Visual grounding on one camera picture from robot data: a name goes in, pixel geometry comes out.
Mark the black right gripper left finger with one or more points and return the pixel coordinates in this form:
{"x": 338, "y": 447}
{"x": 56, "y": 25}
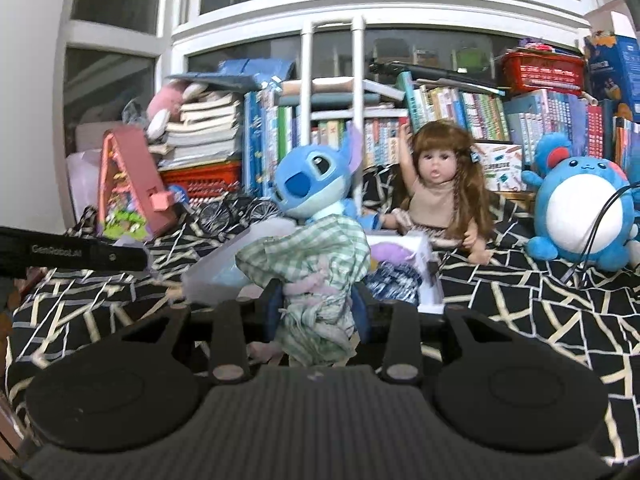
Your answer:
{"x": 228, "y": 363}

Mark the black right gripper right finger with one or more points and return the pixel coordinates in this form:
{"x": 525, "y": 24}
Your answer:
{"x": 390, "y": 337}

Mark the blue brocade pouch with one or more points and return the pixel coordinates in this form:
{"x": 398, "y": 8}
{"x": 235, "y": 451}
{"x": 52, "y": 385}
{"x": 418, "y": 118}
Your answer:
{"x": 394, "y": 282}

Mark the purple plush toy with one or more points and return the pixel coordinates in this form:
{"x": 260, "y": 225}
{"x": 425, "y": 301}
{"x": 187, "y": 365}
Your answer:
{"x": 392, "y": 253}

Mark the green plaid cloth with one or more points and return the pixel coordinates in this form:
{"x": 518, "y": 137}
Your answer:
{"x": 317, "y": 264}

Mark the pink cloth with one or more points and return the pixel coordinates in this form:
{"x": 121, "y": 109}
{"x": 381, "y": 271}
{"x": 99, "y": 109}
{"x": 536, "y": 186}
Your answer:
{"x": 263, "y": 352}

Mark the left hand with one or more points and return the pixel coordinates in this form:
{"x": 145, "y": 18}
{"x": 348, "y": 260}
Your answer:
{"x": 13, "y": 291}

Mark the pink triangular toy house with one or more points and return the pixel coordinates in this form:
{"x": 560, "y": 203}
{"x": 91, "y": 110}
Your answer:
{"x": 132, "y": 198}

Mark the miniature black bicycle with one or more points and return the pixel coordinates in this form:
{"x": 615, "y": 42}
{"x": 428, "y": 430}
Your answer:
{"x": 232, "y": 212}

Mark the brown haired baby doll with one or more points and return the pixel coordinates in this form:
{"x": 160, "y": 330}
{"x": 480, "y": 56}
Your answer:
{"x": 443, "y": 192}

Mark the red plastic basket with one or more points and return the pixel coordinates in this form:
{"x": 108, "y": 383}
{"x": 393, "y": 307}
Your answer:
{"x": 204, "y": 182}

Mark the blue Stitch plush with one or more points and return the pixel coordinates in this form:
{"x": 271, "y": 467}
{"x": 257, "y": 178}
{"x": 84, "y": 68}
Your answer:
{"x": 313, "y": 181}

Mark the black white patterned blanket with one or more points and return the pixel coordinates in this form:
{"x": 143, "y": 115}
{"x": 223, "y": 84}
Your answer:
{"x": 594, "y": 319}

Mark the pink white bunny plush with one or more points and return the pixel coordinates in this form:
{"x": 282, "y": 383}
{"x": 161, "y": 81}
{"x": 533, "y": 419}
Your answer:
{"x": 166, "y": 105}

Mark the stack of books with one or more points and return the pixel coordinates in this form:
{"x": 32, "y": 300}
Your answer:
{"x": 208, "y": 130}

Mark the blue round plush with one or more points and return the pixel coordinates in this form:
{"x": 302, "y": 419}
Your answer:
{"x": 585, "y": 207}

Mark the row of upright books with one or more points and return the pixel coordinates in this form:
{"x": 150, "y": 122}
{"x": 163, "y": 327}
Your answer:
{"x": 506, "y": 132}

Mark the white pipe rack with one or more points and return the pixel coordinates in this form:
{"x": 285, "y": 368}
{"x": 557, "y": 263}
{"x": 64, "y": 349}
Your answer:
{"x": 353, "y": 112}

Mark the red basket on books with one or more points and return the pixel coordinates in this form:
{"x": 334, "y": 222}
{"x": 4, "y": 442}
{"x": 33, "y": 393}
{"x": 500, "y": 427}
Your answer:
{"x": 529, "y": 70}

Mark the blue cardboard box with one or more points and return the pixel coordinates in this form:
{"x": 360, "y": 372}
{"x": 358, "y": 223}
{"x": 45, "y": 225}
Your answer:
{"x": 614, "y": 72}

